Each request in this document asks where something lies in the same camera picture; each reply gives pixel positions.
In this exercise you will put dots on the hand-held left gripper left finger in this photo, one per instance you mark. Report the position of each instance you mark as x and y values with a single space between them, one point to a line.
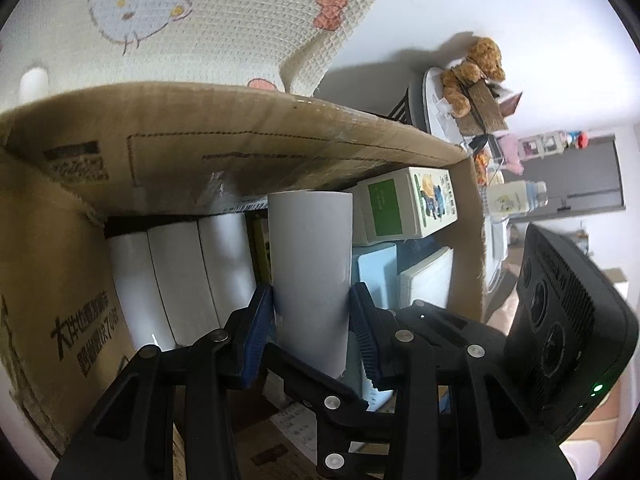
257 340

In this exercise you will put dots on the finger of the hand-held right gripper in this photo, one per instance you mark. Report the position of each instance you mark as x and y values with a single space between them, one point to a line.
332 425
440 319

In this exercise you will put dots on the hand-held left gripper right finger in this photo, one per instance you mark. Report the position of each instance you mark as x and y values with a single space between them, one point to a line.
367 340

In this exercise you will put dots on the white paper roll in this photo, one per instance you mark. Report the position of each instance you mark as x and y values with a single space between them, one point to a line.
185 275
310 270
135 285
225 260

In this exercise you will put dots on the large brown cardboard box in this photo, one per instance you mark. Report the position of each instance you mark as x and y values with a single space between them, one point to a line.
250 145

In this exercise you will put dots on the pile of white paper rolls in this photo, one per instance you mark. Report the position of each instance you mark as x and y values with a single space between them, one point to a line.
34 85

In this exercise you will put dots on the white printed paper slip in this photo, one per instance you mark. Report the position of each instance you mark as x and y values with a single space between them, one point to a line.
297 422

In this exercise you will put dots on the plain white box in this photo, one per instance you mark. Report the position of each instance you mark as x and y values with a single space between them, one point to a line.
425 280

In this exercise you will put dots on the brown cardboard carton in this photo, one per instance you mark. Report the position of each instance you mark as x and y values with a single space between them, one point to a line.
617 276

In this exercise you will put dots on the light blue box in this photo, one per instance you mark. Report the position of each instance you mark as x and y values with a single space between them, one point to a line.
375 270

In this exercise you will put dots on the yellow purple picture book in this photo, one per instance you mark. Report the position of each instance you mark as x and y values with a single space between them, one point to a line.
260 250

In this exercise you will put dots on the brown curved panel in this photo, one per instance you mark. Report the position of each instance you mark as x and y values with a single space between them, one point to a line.
600 420

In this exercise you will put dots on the green white drink carton pack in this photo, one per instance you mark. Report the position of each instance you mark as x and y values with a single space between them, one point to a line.
395 205

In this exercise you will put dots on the clear plastic bottle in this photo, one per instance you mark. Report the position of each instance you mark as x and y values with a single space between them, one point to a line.
515 197

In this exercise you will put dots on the dark grey cabinet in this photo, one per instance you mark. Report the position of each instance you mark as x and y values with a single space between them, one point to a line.
575 175

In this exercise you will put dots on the orange snack bag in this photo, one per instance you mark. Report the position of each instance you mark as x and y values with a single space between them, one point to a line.
480 165

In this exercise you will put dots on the pink soft item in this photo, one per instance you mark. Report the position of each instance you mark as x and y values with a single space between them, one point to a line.
511 152

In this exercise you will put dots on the white toy shelf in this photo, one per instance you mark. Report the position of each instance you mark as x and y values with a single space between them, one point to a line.
542 142

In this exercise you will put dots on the red blue toy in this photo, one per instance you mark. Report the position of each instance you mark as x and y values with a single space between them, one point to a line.
577 140

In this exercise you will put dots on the white round table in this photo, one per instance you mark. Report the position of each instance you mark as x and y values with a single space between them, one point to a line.
440 120

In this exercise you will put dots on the small open cardboard box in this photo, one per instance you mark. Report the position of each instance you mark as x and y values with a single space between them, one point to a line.
487 107

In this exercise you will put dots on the black chair back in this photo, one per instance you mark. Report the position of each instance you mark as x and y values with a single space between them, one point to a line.
405 105

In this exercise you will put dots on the brown teddy bear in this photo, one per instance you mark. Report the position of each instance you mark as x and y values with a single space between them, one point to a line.
475 70

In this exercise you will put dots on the white cartoon printed quilt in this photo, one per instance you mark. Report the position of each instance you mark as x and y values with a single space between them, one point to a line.
225 25

